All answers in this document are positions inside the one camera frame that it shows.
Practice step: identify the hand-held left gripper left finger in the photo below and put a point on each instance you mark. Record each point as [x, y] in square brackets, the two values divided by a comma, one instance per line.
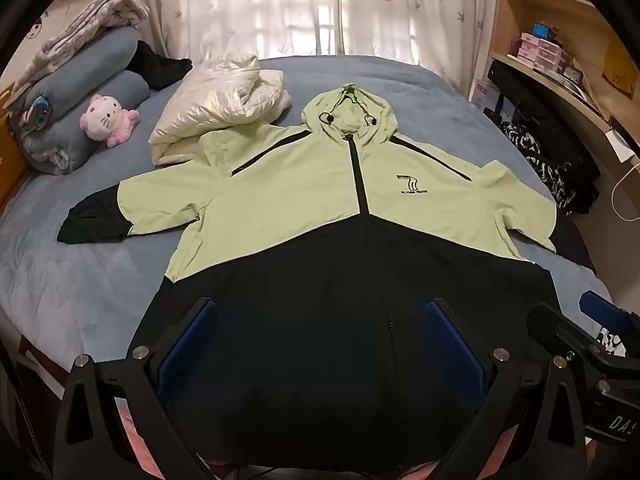
[187, 342]

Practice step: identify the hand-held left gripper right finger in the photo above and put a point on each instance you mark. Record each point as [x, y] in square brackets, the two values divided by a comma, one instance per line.
[452, 345]

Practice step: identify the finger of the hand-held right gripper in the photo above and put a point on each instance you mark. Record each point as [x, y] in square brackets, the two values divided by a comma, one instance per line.
[555, 327]
[602, 310]

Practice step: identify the green and black hooded jacket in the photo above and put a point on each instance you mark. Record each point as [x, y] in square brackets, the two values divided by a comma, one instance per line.
[310, 200]

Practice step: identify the black and white striped garment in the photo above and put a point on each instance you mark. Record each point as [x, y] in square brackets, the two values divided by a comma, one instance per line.
[611, 341]

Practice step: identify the pink bed sheet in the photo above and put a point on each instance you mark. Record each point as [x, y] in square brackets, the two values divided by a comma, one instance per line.
[137, 430]

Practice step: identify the blue fleece bed blanket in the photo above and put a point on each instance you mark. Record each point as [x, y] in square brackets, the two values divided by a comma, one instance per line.
[90, 285]

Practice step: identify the black and white patterned cloth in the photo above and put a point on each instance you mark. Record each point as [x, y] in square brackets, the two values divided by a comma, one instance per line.
[525, 147]

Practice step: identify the black bag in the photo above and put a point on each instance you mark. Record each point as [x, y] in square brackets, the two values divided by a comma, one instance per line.
[555, 125]

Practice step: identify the white storage box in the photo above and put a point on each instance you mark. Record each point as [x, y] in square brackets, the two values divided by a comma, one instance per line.
[492, 100]

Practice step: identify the pink and white plush toy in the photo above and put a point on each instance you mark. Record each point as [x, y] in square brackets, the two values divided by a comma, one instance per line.
[106, 120]

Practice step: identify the yellow envelope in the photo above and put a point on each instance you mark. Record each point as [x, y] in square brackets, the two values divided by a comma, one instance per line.
[622, 67]

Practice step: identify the cream puffer jacket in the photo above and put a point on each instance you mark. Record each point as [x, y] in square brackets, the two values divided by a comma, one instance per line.
[220, 95]

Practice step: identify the orange wooden headboard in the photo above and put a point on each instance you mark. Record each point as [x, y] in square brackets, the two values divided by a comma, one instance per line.
[7, 160]

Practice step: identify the stack of pink boxes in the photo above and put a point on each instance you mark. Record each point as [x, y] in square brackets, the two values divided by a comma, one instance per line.
[540, 52]

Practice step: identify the plain blue rolled blanket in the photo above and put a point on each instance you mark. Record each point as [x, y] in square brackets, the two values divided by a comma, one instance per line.
[85, 60]

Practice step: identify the folded floral quilt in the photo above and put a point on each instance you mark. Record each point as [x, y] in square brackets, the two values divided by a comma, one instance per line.
[85, 25]

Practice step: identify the white leaf print curtain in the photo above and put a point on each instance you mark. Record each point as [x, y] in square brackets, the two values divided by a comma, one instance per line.
[300, 5]

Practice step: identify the wooden wall shelf unit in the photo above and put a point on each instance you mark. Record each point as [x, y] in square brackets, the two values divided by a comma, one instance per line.
[565, 10]

